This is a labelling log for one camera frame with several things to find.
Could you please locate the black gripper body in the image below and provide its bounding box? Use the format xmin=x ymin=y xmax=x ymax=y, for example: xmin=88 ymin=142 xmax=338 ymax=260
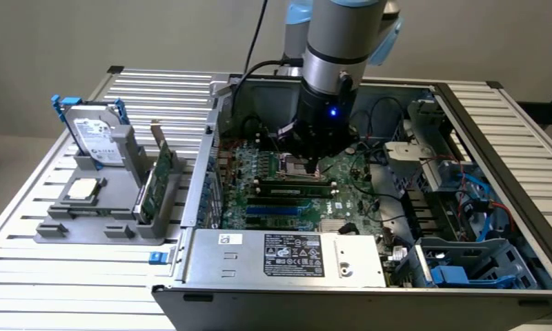
xmin=283 ymin=79 xmax=356 ymax=165

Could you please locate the green RAM stick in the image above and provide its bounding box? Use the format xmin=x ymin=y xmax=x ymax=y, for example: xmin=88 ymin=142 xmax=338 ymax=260
xmin=256 ymin=182 xmax=335 ymax=198

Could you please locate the CPU socket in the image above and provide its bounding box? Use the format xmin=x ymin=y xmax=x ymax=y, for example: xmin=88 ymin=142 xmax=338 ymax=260
xmin=274 ymin=150 xmax=324 ymax=177

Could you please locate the black expansion slot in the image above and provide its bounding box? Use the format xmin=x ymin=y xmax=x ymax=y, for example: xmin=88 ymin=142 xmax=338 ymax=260
xmin=247 ymin=197 xmax=306 ymax=207

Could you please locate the green motherboard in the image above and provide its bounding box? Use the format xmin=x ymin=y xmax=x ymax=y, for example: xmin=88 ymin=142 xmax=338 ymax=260
xmin=215 ymin=136 xmax=391 ymax=237

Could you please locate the blue expansion slot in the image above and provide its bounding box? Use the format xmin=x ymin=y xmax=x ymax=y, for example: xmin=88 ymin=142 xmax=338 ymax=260
xmin=246 ymin=205 xmax=306 ymax=215

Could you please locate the silver chipset heatsink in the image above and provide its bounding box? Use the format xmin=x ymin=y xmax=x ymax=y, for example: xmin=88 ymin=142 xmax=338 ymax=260
xmin=319 ymin=219 xmax=347 ymax=234

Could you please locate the silver power supply box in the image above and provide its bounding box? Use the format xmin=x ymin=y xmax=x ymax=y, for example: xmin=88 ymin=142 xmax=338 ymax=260
xmin=183 ymin=228 xmax=388 ymax=289

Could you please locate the green graphics card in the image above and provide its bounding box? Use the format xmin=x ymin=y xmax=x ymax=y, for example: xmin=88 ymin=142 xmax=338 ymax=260
xmin=136 ymin=119 xmax=176 ymax=222

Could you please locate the black open PC case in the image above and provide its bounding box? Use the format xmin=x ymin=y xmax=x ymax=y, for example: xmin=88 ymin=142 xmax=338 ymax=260
xmin=151 ymin=71 xmax=552 ymax=331

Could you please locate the blue disk bay latch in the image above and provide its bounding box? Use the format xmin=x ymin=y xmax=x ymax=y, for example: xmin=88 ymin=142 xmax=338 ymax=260
xmin=430 ymin=264 xmax=471 ymax=285

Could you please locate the grey disk bay cage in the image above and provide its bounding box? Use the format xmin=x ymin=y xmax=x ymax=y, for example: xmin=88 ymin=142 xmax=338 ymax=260
xmin=411 ymin=237 xmax=551 ymax=290

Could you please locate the black background stand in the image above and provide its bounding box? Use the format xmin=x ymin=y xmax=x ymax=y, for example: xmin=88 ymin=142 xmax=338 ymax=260
xmin=517 ymin=83 xmax=552 ymax=129

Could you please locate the silver hard disk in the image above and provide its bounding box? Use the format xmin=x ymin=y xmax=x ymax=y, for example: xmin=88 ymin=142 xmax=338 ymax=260
xmin=65 ymin=105 xmax=127 ymax=167

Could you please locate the silver CPU chip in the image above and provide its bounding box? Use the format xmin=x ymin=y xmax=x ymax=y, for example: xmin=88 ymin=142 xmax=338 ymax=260
xmin=67 ymin=178 xmax=104 ymax=201

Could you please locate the grey parts rack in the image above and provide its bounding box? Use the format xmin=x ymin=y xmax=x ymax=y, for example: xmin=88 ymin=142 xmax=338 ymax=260
xmin=33 ymin=124 xmax=188 ymax=246

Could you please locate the blue disk caddy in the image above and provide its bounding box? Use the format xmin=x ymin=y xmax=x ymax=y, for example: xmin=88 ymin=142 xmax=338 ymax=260
xmin=49 ymin=94 xmax=131 ymax=129

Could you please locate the black internal case wire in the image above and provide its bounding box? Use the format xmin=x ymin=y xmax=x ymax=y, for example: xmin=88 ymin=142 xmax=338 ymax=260
xmin=350 ymin=96 xmax=414 ymax=221

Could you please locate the grey metal drive bracket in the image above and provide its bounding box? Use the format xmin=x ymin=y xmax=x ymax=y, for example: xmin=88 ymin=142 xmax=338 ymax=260
xmin=382 ymin=140 xmax=462 ymax=194

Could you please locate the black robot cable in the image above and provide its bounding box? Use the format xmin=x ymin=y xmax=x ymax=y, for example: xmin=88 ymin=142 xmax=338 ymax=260
xmin=231 ymin=0 xmax=304 ymax=139

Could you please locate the blue wire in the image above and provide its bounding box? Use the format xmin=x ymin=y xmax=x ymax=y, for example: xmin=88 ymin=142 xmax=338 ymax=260
xmin=459 ymin=171 xmax=500 ymax=244

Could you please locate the red wire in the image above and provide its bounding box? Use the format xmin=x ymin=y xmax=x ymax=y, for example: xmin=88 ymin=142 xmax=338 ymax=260
xmin=486 ymin=201 xmax=521 ymax=232

